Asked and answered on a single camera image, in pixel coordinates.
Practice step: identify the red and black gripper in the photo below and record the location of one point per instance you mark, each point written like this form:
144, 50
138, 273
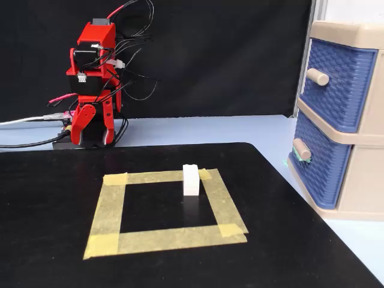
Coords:
87, 85

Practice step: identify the blue woven drawer taped knob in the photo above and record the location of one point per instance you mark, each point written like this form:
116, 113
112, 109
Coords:
324, 180

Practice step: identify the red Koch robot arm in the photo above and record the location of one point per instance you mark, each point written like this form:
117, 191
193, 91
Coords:
99, 36

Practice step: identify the white cube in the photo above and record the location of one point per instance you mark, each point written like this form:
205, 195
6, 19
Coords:
191, 181

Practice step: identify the blue woven drawer plain knob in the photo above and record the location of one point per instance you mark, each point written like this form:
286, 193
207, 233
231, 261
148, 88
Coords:
339, 102

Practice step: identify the beige plastic drawer cabinet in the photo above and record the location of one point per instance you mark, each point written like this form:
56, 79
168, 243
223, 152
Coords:
369, 177

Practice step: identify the yellow masking tape strip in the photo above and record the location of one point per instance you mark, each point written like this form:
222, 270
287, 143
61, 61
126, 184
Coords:
168, 240
222, 204
150, 177
108, 210

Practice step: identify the black table mat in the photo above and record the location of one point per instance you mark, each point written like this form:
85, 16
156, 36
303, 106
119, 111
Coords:
45, 195

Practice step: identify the black backdrop cloth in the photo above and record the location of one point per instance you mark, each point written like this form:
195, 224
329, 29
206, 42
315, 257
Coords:
210, 60

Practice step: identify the green tape on knob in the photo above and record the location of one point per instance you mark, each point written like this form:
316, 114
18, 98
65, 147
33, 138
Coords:
300, 158

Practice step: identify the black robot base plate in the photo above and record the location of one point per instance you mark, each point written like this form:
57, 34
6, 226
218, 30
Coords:
61, 145

